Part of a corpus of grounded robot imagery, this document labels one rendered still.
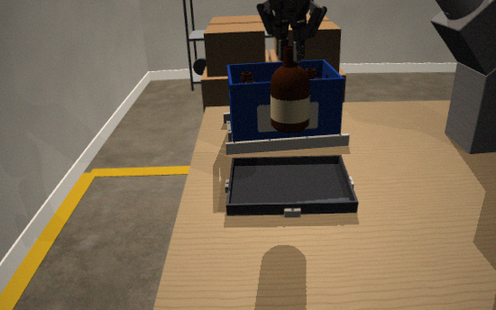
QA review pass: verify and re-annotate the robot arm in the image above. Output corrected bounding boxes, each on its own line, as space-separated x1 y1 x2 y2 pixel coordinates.
436 0 484 20

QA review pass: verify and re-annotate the dark blue crate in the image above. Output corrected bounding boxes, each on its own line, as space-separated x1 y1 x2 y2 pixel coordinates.
227 59 343 141

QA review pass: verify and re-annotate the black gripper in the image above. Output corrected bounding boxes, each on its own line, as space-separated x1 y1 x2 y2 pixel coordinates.
257 0 327 63

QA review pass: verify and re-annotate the brown glass bottle with cream label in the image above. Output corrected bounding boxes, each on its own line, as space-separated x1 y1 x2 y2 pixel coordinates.
271 46 310 133

